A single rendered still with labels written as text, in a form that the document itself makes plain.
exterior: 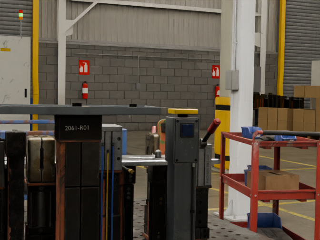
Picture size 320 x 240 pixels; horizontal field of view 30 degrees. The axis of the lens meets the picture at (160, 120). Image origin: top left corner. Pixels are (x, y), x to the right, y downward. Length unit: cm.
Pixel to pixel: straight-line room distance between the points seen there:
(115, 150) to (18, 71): 830
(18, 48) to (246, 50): 503
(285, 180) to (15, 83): 662
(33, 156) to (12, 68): 828
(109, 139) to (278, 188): 238
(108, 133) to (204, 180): 30
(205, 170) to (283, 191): 216
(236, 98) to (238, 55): 39
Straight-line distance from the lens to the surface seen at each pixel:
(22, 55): 985
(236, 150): 565
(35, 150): 154
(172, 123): 144
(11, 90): 980
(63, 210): 140
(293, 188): 388
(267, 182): 378
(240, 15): 565
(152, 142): 196
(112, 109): 136
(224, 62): 892
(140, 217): 239
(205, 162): 165
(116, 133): 156
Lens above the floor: 121
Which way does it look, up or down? 3 degrees down
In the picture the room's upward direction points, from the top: 1 degrees clockwise
